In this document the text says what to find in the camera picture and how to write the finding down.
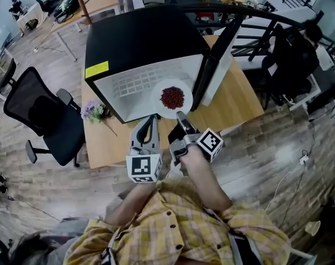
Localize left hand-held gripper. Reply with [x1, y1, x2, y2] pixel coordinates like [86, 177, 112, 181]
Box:
[125, 114, 164, 184]

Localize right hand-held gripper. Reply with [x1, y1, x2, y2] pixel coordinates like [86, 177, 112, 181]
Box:
[168, 110, 224, 167]

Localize red bean food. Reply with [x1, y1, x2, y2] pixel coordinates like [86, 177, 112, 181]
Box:
[159, 86, 185, 110]

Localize white round plate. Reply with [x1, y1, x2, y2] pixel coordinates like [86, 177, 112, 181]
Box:
[150, 78, 194, 120]

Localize black mini fridge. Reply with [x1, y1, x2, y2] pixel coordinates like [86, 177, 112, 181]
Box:
[84, 6, 244, 124]

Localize person's left forearm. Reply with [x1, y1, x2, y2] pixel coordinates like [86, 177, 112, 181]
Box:
[104, 181, 159, 226]

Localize person's right forearm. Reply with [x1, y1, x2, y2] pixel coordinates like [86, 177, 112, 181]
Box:
[180, 144, 233, 211]

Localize yellow fridge label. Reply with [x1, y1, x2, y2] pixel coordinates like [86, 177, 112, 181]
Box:
[84, 60, 109, 79]

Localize black fridge door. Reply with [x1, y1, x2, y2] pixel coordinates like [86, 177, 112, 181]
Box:
[193, 15, 244, 113]

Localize purple artificial flower bunch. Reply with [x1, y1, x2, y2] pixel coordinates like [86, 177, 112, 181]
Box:
[80, 99, 118, 137]

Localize light wooden table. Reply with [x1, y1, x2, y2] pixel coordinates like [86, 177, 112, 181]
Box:
[81, 34, 265, 169]

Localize black mesh office chair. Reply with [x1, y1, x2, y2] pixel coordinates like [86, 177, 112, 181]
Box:
[3, 66, 87, 168]

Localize yellow plaid shirt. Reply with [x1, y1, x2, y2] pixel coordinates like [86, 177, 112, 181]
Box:
[62, 177, 292, 265]

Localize grey trousers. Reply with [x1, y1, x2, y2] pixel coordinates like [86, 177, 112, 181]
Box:
[45, 216, 102, 265]

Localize black metal railing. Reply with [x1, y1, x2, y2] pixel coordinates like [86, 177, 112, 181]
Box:
[180, 3, 335, 63]

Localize long wooden table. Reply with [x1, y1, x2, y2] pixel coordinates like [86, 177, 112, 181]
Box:
[50, 0, 121, 34]

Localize brown metal pole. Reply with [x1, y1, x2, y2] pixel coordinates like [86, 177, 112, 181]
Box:
[72, 0, 93, 25]

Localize cream cloth covered table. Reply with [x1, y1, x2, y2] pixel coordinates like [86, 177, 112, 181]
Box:
[17, 2, 49, 33]

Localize paper cup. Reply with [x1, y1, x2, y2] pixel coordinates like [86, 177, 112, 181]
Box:
[305, 220, 322, 237]

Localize white power cable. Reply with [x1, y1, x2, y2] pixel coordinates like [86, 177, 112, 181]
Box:
[265, 158, 306, 212]

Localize black shoulder strap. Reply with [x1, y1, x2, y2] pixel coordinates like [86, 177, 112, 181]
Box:
[229, 230, 263, 265]

